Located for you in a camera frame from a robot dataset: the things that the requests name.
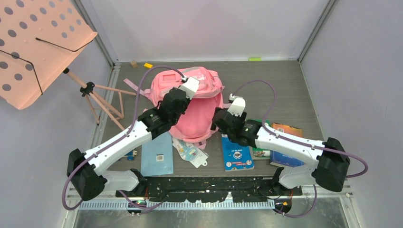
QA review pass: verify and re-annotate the pink student backpack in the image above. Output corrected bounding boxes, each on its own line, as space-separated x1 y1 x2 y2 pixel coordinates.
123 66 226 151

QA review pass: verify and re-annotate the light blue notebook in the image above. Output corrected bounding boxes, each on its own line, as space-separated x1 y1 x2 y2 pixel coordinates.
140 132 173 177

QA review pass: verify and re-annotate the yellow blue toy car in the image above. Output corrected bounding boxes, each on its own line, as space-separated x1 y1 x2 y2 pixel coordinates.
121 150 137 161

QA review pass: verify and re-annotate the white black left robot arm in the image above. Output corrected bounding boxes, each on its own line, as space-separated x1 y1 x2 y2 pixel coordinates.
67 85 197 201

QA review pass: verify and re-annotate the small wooden cube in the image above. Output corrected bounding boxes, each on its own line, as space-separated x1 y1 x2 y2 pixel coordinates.
130 61 138 68

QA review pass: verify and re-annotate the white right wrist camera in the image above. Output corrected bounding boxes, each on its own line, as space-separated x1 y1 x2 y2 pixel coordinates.
228 94 246 117

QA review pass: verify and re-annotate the green paperback book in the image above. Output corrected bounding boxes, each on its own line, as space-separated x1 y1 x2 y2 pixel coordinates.
249 119 272 161

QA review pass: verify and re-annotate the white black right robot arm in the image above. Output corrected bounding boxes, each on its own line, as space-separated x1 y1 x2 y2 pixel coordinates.
211 108 350 195

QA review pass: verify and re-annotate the white slotted cable duct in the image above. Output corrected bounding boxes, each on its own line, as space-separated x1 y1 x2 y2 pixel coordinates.
78 199 275 210

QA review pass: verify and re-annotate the dark blue orange book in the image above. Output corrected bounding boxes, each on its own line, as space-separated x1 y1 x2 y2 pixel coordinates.
269 123 304 168

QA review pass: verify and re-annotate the blue paperback book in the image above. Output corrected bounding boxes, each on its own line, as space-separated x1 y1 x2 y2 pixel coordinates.
221 134 255 171

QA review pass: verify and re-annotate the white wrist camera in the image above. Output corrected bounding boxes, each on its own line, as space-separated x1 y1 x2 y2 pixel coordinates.
228 94 246 117
179 77 200 100

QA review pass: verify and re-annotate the packaged blue correction tape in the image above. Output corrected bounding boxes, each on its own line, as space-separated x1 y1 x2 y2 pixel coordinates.
173 138 209 168

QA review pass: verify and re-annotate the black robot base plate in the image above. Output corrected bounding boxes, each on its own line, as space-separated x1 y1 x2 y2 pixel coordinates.
115 176 302 203

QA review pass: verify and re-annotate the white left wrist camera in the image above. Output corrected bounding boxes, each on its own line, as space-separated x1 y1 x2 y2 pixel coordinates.
179 77 200 100

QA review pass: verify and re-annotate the pink perforated music stand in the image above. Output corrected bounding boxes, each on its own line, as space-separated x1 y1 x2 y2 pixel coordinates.
0 0 124 124

